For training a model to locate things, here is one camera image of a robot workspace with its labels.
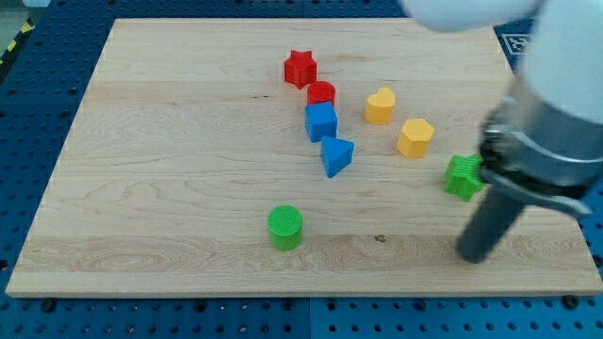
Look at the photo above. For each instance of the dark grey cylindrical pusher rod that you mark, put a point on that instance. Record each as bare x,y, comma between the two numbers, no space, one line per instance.
490,222

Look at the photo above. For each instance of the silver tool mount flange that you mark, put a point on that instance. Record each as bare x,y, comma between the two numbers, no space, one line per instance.
537,153

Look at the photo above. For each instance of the green star block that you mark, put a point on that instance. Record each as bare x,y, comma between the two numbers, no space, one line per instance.
462,176

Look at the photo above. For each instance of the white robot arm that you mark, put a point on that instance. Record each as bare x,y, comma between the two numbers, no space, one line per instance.
563,61

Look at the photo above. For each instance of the red star block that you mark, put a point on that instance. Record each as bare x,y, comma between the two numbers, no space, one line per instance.
300,69

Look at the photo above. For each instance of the fiducial marker tag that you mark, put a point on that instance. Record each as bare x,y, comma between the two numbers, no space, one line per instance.
515,44

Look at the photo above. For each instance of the yellow hexagon block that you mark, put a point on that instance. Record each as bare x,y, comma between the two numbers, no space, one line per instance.
414,138

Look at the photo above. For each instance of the yellow heart block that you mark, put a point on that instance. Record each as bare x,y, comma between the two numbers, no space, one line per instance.
380,107

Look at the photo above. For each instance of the blue triangle block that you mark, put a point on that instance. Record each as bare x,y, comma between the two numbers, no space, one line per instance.
336,154

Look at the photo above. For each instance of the blue cube block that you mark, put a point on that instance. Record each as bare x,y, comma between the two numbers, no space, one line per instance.
320,121

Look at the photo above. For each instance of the green cylinder block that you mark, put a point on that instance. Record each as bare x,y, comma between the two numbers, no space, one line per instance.
285,227

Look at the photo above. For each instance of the red cylinder block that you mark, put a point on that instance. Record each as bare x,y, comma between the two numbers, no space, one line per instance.
320,92

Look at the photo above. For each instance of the wooden board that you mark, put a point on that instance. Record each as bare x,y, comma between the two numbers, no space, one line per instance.
188,136

